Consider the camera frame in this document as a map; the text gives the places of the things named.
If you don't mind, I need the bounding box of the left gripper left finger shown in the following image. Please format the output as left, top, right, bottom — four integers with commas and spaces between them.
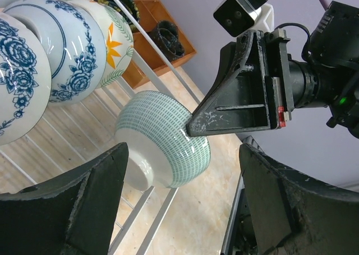
0, 142, 130, 255

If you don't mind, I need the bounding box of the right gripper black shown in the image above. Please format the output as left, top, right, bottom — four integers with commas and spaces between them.
186, 29, 294, 137

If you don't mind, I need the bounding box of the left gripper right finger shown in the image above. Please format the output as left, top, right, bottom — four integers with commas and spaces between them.
239, 143, 358, 254

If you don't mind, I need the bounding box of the white wire dish rack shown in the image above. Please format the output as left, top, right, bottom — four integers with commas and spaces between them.
0, 0, 201, 255

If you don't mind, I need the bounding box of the pale green ringed bowl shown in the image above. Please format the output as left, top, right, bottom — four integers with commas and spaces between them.
114, 90, 211, 191

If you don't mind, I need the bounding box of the yellow floral bowl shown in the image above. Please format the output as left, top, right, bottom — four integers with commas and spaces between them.
70, 0, 134, 88

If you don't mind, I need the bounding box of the blue white patterned bowl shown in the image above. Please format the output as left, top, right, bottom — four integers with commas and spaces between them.
3, 0, 106, 106

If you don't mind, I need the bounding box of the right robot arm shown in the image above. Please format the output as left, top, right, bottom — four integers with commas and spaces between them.
186, 1, 358, 137

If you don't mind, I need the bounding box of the black round object in tray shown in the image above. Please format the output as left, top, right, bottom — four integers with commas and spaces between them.
148, 20, 185, 62

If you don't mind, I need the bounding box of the wooden compartment tray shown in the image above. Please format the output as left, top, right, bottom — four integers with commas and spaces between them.
49, 0, 197, 89

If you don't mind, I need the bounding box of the black yellow object in tray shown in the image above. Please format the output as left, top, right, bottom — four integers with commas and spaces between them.
94, 0, 141, 31

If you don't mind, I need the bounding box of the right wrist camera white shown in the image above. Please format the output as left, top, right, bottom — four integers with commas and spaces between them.
213, 0, 274, 37

